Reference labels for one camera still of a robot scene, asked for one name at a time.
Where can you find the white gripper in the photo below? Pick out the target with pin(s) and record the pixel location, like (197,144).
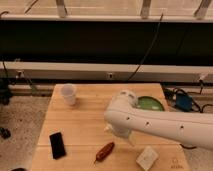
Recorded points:
(120,132)

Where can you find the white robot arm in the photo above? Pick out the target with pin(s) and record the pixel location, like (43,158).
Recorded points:
(123,116)

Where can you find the white sponge block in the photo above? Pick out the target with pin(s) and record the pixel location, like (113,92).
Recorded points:
(147,158)

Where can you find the green bowl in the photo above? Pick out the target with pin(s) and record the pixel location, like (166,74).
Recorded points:
(150,103)

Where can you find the blue power box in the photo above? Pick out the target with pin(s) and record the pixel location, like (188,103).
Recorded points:
(183,102)

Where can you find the black smartphone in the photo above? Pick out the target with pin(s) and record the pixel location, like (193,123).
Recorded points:
(57,145)

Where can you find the black object on floor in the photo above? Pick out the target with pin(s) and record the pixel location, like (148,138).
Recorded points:
(4,133)

